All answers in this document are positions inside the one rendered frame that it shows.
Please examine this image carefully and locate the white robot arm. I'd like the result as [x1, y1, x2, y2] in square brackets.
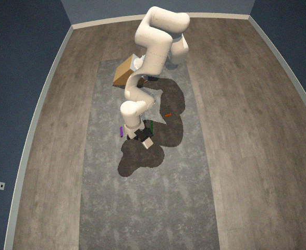
[120, 6, 190, 129]

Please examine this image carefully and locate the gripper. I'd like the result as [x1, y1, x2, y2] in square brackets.
[124, 119, 145, 140]

